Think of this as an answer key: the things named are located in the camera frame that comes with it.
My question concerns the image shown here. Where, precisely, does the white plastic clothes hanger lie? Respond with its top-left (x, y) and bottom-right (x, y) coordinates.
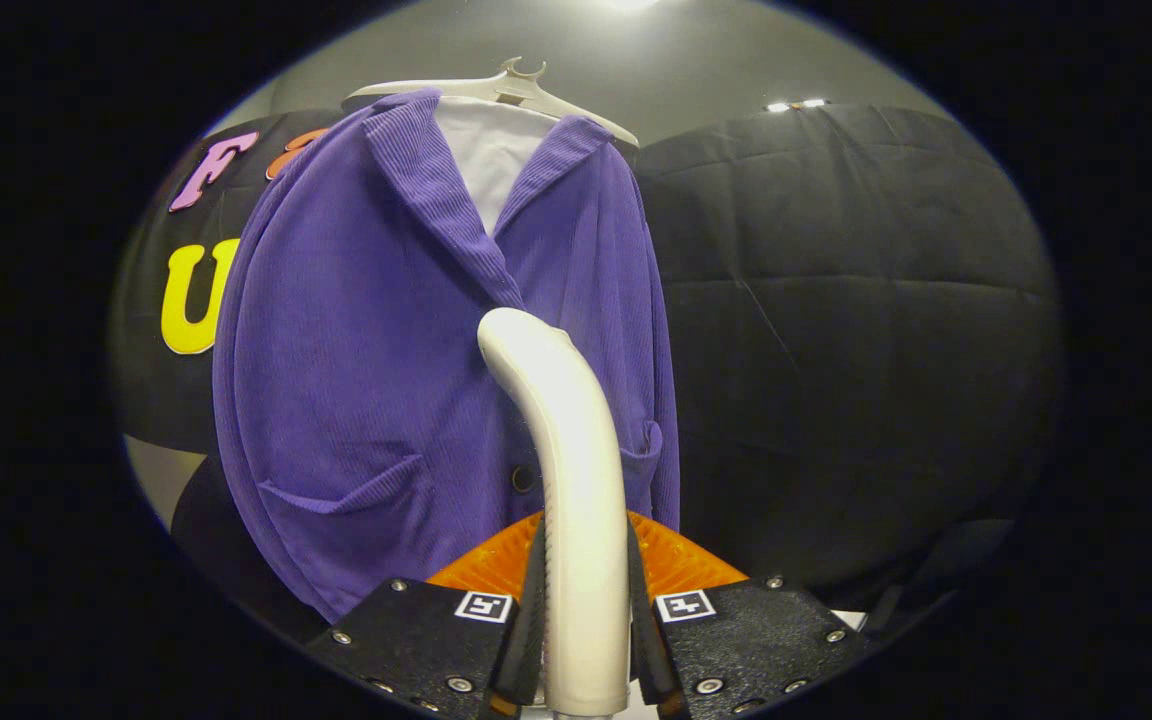
top-left (343, 57), bottom-right (640, 148)

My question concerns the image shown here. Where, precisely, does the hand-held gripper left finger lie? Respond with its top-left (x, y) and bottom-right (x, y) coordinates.
top-left (306, 512), bottom-right (547, 720)

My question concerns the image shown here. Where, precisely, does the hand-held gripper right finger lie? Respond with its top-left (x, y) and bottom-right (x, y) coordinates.
top-left (626, 510), bottom-right (872, 720)

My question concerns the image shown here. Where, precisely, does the purple corduroy jacket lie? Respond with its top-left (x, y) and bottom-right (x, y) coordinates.
top-left (212, 88), bottom-right (682, 623)

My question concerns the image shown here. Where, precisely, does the white garment board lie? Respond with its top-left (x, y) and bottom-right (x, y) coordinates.
top-left (433, 96), bottom-right (559, 236)

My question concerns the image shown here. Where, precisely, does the black backdrop cloth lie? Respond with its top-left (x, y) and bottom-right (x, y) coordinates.
top-left (111, 108), bottom-right (337, 456)
top-left (631, 100), bottom-right (1067, 601)

